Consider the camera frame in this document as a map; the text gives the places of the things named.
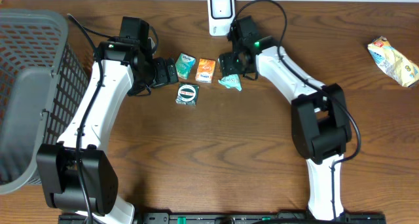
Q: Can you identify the teal tissue pack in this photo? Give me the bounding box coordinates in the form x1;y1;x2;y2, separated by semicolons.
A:
175;53;196;79

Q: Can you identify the mint green wipes pack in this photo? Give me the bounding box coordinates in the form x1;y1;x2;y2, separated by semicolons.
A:
218;74;242;91

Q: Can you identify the orange tissue pack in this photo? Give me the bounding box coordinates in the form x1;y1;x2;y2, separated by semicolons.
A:
195;58;216;83

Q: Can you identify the yellow snack bag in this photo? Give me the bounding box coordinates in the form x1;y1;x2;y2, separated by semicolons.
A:
367;36;418;88

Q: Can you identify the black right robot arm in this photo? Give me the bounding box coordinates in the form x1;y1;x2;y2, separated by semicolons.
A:
219;16;352;221

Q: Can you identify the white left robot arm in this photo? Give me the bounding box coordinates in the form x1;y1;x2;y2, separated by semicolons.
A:
36;39;178;223

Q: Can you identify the white barcode scanner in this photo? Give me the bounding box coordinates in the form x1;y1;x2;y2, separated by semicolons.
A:
207;0;235;36

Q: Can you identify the grey plastic mesh basket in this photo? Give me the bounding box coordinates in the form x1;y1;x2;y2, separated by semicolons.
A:
1;9;88;195

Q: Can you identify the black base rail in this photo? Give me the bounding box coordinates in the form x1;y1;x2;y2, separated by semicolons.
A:
58;212;387;224

